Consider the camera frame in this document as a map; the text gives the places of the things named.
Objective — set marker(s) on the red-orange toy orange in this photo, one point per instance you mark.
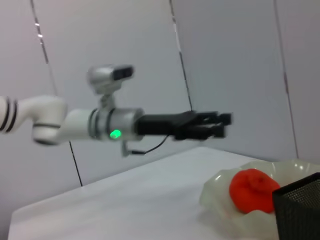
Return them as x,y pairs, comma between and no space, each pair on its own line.
250,190

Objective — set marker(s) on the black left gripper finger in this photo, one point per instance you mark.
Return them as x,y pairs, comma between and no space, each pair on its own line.
216,131
223,118

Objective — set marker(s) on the translucent green wavy fruit plate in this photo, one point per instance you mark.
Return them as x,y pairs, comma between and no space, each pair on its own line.
220,200

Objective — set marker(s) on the black mesh pen holder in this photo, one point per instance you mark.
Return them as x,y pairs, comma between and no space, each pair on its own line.
300,212

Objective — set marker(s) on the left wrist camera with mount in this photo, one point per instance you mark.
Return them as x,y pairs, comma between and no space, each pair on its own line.
102,75

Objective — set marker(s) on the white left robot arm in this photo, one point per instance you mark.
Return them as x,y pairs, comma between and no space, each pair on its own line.
75,122

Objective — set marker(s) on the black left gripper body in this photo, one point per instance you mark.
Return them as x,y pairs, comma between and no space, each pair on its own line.
162,125

